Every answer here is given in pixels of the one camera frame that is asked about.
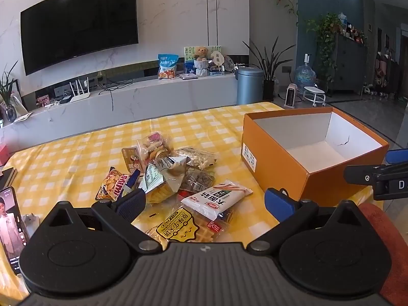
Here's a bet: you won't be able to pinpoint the dark notebook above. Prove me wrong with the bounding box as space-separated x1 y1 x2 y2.
0 167 18 188

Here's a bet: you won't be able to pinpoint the orange chips packet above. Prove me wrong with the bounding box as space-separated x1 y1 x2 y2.
96 167 131 201

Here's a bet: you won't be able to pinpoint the white round stool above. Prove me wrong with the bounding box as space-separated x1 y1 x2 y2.
303 86 326 108

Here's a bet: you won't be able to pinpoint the brown teddy bear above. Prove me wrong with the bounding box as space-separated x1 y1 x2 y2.
191 46 211 77

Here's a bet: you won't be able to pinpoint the water jug with pump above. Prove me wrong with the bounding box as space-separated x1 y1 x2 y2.
295 54 317 86

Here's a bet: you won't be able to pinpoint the yellow label waffle packet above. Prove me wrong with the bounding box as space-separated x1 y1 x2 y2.
145 207 232 251

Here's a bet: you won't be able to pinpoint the white noodle packet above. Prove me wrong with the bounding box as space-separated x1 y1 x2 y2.
181 179 253 220

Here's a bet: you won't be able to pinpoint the green picture card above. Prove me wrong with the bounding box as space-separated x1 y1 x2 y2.
184 45 222 74

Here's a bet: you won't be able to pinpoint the clear bag of assorted cookies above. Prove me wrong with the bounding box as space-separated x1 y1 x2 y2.
137 132 174 161

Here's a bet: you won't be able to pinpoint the dark brown snack packet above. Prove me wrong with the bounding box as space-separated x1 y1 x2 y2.
180 167 215 195

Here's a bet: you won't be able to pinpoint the clear nut packet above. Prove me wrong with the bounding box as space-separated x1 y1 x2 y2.
175 147 219 170

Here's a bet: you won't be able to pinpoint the blue grey trash can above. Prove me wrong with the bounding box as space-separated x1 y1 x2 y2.
236 67 265 105

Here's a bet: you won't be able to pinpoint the grey drawer cabinet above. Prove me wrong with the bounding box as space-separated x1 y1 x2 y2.
328 33 367 95

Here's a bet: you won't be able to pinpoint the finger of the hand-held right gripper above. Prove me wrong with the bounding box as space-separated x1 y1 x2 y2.
343 159 408 186
385 149 408 165

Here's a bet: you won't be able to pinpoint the blue snack bag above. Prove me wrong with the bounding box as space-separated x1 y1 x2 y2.
158 54 180 80

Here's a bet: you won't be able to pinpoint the smartphone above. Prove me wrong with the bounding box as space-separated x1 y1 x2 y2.
0 186 31 276

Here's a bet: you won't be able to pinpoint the trailing green plant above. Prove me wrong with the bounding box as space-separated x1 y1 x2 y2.
304 13 345 83

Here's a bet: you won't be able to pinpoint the gold snack packet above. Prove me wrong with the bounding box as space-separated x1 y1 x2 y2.
122 147 142 174

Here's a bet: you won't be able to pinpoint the beige round hand fan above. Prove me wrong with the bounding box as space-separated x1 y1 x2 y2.
209 49 225 71

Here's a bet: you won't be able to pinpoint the black cable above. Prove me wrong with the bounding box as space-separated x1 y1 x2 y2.
98 81 133 113

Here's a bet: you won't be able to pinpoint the red chair cushion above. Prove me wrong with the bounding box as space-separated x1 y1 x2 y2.
360 202 408 298

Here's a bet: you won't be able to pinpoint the orange cardboard box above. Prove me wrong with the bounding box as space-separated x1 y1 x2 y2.
240 107 390 201

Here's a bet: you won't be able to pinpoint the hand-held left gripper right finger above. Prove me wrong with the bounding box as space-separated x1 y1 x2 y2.
246 187 372 254

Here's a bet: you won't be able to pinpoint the glass vase with plant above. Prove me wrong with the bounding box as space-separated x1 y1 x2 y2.
0 60 20 123

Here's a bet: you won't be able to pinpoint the yellow checked tablecloth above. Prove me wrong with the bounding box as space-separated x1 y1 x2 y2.
0 101 386 300

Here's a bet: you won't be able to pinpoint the white marble television console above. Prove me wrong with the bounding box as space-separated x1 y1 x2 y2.
0 56 249 163

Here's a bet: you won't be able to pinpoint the black curved television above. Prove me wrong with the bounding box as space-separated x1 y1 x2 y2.
20 0 139 76

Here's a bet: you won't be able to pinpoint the row of small toys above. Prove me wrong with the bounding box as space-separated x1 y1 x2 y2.
338 13 367 43

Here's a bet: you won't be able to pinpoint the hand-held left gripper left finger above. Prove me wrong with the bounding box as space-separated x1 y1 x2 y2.
40 189 161 253

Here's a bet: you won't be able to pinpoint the pink box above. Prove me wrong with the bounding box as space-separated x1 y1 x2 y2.
0 143 11 166

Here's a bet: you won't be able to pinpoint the small blue snack packet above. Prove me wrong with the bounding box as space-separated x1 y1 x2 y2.
126 168 141 195

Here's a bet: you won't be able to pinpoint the small pink heater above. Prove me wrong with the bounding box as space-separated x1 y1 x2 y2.
285 83 298 107

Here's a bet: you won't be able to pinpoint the white router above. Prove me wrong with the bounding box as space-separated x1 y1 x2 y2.
68 76 91 103

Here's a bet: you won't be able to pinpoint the green white cracker packet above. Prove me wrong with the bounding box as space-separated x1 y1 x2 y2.
140 156 188 204

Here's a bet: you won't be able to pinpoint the small white object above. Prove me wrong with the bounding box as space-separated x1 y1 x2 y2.
22 213 40 234

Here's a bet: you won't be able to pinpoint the long leaf potted plant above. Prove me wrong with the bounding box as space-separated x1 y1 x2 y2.
242 36 297 101

